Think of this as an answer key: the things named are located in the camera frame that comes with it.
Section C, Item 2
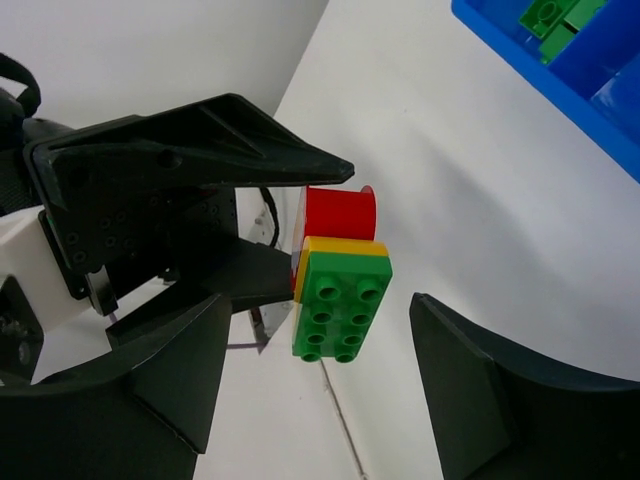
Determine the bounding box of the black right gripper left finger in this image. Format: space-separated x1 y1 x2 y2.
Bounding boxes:
1 295 232 479

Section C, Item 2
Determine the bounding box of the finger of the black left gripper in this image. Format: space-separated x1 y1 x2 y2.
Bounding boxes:
106 239 293 345
27 93 355 210

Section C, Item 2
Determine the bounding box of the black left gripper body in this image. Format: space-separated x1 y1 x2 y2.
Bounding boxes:
22 144 239 316

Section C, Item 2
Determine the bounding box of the green lego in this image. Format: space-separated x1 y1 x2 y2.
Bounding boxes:
519 0 608 40

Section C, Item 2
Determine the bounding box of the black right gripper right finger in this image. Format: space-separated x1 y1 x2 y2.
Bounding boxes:
410 293 639 479

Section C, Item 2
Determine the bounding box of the blue divided plastic bin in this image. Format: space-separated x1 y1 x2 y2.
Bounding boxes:
451 0 639 179

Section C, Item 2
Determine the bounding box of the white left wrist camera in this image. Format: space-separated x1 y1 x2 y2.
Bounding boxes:
1 207 91 386

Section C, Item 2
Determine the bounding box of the green lego plate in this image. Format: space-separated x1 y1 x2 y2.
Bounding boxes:
292 252 393 363

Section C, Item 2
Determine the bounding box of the red lego with pink cloud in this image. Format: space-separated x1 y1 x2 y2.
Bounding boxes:
291 185 377 287

